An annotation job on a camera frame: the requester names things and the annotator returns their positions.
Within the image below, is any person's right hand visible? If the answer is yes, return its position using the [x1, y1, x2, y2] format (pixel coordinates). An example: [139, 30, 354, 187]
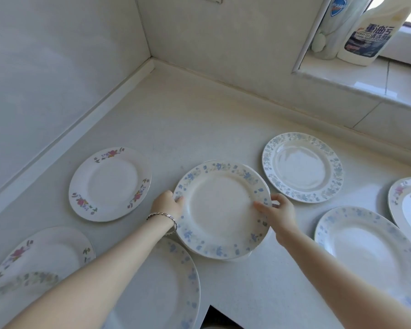
[253, 193, 300, 246]

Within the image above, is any person's left hand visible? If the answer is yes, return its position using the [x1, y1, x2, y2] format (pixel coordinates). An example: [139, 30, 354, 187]
[152, 190, 185, 223]

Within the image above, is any blue floral rim plate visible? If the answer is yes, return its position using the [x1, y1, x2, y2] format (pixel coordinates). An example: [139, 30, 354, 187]
[262, 132, 344, 204]
[173, 160, 273, 260]
[314, 206, 411, 316]
[176, 162, 273, 262]
[97, 236, 201, 329]

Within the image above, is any person's right forearm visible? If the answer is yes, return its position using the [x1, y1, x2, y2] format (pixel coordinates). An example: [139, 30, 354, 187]
[276, 225, 411, 329]

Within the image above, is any person's left forearm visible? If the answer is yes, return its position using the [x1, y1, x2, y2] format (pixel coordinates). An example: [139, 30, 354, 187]
[2, 217, 176, 329]

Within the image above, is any white bottle with blue label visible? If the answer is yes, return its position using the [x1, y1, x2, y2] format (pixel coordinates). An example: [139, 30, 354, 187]
[311, 0, 377, 61]

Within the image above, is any green floral rim plate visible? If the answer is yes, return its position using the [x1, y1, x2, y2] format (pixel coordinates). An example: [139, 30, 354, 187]
[0, 272, 61, 329]

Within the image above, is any white cleaner jug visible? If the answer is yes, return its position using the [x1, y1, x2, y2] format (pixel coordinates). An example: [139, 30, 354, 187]
[336, 0, 411, 67]

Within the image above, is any silver chain bracelet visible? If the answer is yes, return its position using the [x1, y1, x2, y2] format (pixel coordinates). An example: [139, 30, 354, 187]
[146, 211, 178, 236]

